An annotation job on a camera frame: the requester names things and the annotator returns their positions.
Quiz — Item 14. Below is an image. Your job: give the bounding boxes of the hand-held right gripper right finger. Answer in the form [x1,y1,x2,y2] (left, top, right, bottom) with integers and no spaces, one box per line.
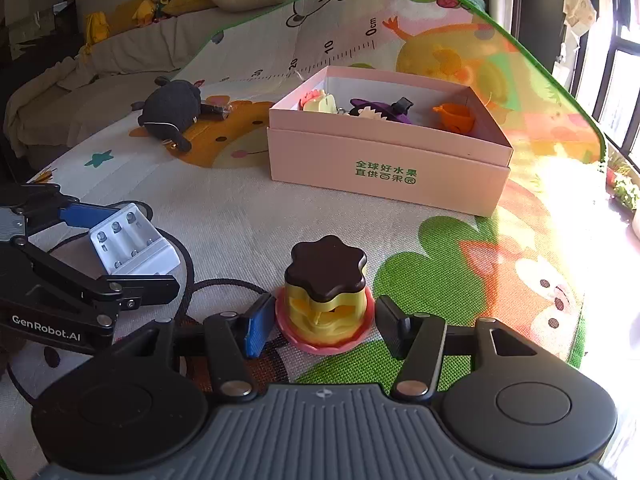
[376,295,556,400]

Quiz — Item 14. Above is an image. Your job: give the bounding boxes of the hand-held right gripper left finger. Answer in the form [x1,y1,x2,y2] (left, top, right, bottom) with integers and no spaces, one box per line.
[112,294,277,400]

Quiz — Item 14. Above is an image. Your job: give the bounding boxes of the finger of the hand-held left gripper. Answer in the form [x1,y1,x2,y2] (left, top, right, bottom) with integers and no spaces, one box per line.
[0,183,109,237]
[17,246,181,328]

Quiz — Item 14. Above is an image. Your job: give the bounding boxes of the white battery charger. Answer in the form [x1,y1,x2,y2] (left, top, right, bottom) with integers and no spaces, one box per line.
[89,202,182,277]

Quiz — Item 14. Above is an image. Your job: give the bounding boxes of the yellow pudding toy brown top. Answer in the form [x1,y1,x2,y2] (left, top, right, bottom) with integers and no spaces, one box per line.
[276,235,376,357]

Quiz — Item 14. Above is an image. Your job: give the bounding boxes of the black plush toy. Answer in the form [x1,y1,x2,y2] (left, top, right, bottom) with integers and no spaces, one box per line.
[131,76,203,153]

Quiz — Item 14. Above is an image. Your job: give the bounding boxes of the pink cardboard box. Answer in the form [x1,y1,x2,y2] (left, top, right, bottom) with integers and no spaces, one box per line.
[266,64,515,218]

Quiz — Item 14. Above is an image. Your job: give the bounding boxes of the clear packet dark contents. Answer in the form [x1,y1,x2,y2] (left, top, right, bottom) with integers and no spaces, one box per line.
[200,101,236,122]

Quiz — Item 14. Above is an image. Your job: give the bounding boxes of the orange toy cup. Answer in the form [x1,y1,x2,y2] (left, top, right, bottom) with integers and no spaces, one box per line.
[431,102,476,133]

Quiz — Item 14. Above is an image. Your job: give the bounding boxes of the purple witch hat toy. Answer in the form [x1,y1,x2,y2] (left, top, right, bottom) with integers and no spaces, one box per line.
[347,94,416,126]

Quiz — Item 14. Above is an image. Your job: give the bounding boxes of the yellow orange keychain toy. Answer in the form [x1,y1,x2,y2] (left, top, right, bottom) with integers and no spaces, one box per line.
[299,89,346,116]

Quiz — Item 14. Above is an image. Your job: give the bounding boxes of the printed cartoon play mat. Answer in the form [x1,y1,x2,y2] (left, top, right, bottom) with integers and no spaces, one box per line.
[0,0,608,480]

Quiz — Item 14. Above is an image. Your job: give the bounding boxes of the grey sofa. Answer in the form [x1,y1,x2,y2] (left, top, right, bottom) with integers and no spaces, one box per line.
[5,0,301,161]

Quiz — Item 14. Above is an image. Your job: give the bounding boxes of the dark furniture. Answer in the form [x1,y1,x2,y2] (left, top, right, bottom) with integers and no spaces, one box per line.
[0,0,81,66]

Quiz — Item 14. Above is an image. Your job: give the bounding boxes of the yellow cushion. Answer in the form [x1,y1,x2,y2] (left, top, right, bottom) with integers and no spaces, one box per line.
[100,0,146,36]
[162,0,211,18]

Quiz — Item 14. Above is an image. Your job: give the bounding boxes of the yellow duck plush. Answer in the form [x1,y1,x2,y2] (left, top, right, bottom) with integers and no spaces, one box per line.
[131,0,157,26]

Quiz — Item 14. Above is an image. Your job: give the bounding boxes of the small potted flower plant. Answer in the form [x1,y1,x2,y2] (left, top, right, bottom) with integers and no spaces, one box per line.
[606,152,640,208]

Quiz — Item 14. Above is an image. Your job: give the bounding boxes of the window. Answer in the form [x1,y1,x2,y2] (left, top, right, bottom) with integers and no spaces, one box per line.
[570,0,640,131]

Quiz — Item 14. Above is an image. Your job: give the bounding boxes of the black braided cable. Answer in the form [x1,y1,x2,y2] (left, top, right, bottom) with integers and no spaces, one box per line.
[170,280,273,321]

